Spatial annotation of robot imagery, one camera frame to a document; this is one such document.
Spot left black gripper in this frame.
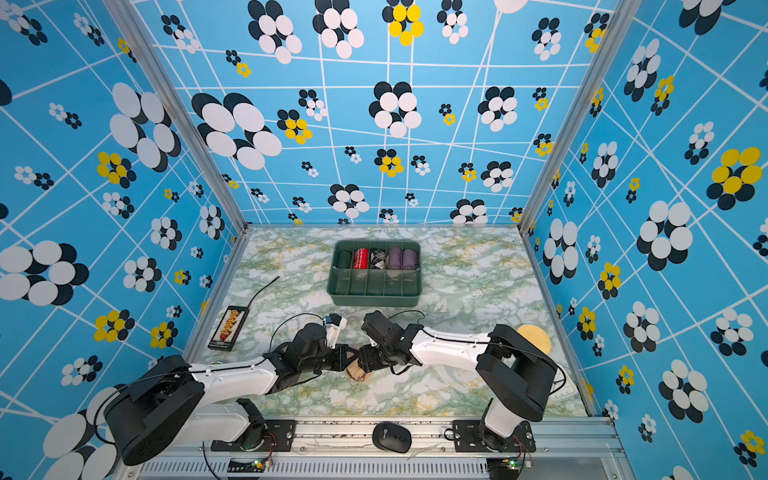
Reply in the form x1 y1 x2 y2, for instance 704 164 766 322
301 345 357 377

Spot beige purple striped sock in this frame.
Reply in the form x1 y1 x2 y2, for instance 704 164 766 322
346 360 370 382

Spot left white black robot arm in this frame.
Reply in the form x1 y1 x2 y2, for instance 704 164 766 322
101 323 359 466

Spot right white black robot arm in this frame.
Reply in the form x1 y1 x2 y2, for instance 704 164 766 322
359 310 560 444

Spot green plastic organizer tray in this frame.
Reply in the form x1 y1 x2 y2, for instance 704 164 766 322
326 238 422 307

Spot black tray with skewers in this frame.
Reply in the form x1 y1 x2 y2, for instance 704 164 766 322
207 276 280 352

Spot black white argyle rolled sock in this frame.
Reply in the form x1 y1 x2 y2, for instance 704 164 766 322
368 247 387 270

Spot black computer mouse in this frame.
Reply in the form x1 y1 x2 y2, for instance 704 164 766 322
372 421 412 454

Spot red rolled sock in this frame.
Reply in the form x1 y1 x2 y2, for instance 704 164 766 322
352 247 370 270

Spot dark green rolled sock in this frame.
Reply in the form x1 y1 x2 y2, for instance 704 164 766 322
334 250 353 269

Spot left green circuit board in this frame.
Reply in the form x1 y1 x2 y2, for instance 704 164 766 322
227 459 266 474

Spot green circuit board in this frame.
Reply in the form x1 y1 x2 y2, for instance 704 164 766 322
227 459 266 474
487 458 525 477

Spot yellow round sponge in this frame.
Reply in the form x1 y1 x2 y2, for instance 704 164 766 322
517 324 552 354

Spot right green circuit board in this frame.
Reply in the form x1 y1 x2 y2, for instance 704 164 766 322
487 458 525 477

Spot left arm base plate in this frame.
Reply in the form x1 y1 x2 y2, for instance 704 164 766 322
210 419 297 453

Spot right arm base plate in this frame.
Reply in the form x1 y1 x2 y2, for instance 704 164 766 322
450 420 537 455

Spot aluminium front rail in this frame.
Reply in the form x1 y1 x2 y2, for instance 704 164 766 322
113 417 637 479

